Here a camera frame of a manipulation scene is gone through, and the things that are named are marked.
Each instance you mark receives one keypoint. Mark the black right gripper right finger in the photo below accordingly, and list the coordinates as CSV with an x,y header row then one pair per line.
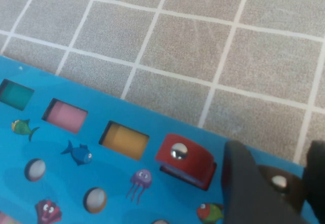
x,y
316,178

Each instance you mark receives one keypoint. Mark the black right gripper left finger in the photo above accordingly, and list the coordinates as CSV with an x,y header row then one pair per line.
x,y
248,196

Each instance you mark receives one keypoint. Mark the brown wooden fish eight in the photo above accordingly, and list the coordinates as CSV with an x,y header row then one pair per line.
x,y
292,191

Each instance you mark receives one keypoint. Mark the blue wooden puzzle board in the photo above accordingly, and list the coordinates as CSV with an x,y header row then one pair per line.
x,y
76,178

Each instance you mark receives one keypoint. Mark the red wooden fish seven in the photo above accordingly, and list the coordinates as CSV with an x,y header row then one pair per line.
x,y
193,155

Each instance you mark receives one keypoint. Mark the grey grid tablecloth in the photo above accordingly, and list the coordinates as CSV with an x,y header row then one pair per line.
x,y
177,43

